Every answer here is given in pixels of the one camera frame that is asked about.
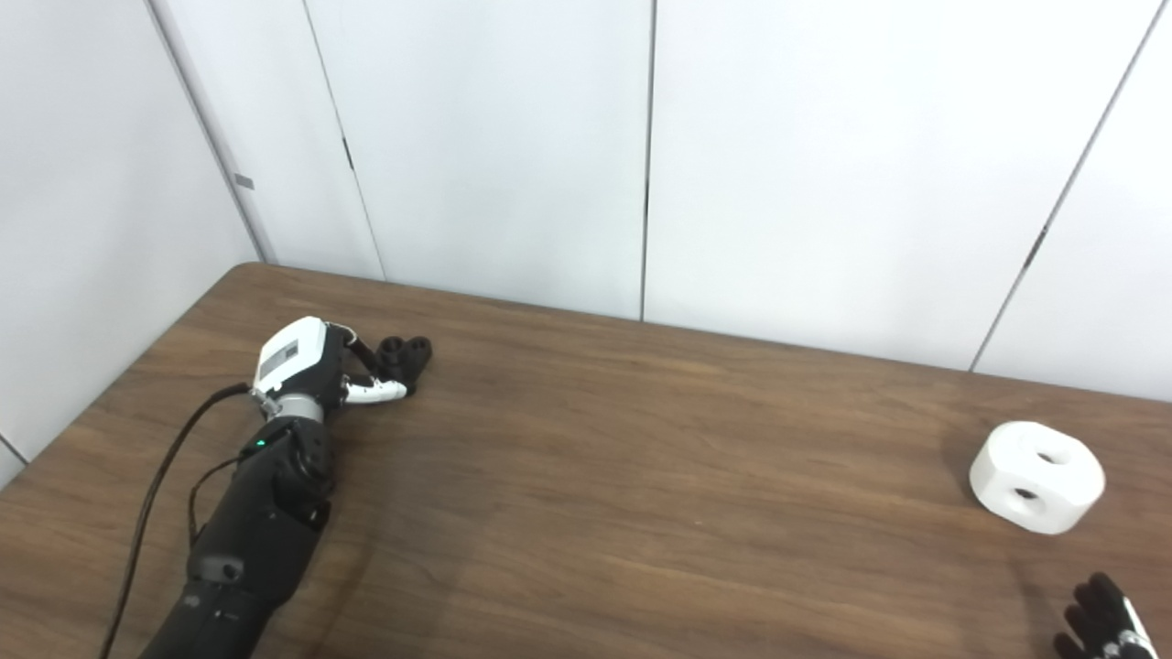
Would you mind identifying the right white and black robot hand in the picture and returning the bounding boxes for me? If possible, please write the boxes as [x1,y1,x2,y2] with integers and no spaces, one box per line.
[1053,573,1159,659]

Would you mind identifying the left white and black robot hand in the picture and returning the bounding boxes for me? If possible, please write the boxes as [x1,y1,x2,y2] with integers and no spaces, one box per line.
[252,317,408,413]

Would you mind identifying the black flanged holder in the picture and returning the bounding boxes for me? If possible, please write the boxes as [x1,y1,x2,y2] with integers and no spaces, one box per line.
[371,336,433,396]

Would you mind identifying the round white piece with holes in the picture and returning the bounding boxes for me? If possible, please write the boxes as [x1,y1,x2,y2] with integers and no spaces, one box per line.
[970,421,1106,535]

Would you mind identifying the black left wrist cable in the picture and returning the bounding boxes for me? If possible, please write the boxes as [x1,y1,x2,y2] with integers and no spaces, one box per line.
[99,383,266,659]

